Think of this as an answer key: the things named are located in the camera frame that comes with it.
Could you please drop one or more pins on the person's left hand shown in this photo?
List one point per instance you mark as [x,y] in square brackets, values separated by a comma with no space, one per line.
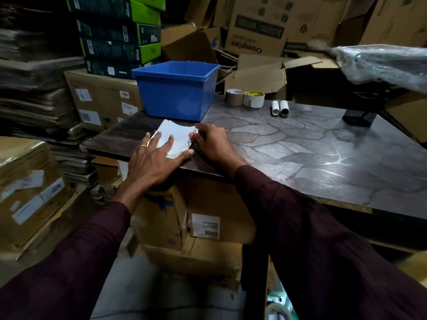
[150,166]

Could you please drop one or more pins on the person's right hand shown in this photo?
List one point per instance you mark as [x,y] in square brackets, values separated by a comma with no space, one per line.
[216,146]

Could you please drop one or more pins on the person's left thumb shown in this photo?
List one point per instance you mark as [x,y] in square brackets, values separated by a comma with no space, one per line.
[181,156]

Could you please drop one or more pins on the person's right thumb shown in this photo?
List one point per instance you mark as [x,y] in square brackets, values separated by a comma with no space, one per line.
[195,139]

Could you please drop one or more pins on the person's left little finger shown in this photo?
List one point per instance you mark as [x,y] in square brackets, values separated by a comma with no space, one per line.
[133,154]

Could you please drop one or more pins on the person's left middle finger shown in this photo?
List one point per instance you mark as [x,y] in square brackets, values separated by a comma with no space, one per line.
[156,141]

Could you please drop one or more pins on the stack of white papers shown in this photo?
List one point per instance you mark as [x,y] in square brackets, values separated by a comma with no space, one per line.
[178,136]

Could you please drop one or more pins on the person's left forearm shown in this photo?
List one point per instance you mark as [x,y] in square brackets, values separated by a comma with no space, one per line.
[66,266]

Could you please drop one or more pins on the person's right forearm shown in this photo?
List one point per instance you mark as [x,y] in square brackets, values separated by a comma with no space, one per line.
[327,256]

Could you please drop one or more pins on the blue plastic bin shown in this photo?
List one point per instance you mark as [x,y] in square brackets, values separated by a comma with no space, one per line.
[176,93]

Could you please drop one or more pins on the brown packing tape roll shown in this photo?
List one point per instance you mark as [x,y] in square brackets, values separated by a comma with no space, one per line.
[234,97]

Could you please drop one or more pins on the labelled brown cardboard box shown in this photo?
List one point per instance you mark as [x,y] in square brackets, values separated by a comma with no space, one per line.
[103,99]

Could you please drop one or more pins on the blue printed cardboard box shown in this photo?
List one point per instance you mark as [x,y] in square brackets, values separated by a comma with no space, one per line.
[160,218]

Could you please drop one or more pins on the cardboard box with white label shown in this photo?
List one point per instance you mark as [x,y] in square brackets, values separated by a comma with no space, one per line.
[220,213]

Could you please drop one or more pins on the yellow-cored white tape roll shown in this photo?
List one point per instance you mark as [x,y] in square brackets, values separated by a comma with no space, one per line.
[254,99]

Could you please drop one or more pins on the green and black carton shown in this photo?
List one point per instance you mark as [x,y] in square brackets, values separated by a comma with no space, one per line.
[113,6]
[113,68]
[116,31]
[116,50]

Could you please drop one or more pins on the small white paper roll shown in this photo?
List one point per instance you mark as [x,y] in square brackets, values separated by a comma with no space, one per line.
[275,108]
[284,107]

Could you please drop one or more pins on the open flapped cardboard box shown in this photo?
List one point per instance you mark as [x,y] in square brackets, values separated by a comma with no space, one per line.
[263,76]

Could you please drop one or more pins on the plain brown cardboard box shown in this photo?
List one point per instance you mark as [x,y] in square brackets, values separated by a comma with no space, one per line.
[188,44]

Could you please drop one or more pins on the flat wide cardboard box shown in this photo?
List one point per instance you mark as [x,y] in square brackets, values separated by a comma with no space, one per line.
[196,259]

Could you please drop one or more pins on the plastic wrapped cardboard box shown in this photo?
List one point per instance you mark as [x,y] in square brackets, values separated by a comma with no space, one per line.
[28,191]

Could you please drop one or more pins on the stack of flattened cardboard sheets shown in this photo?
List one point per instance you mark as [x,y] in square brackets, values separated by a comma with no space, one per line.
[36,93]

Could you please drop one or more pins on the large printed cardboard box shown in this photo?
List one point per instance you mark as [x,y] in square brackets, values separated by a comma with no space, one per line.
[258,26]

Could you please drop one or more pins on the dark table leg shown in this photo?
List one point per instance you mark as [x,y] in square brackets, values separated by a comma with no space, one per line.
[254,283]

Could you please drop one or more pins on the small black box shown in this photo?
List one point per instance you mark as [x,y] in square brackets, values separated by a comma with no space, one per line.
[359,117]

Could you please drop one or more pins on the cardboard box with black emblem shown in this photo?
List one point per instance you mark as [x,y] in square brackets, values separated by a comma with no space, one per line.
[317,21]

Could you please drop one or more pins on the clear plastic wrapped bundle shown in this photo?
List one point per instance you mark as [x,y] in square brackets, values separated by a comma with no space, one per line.
[383,63]

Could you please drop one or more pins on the cardboard box beside table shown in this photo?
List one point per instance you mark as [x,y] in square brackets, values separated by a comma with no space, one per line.
[410,114]

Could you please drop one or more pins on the tall tilted cardboard box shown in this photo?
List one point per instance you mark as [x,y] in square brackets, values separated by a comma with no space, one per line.
[395,19]

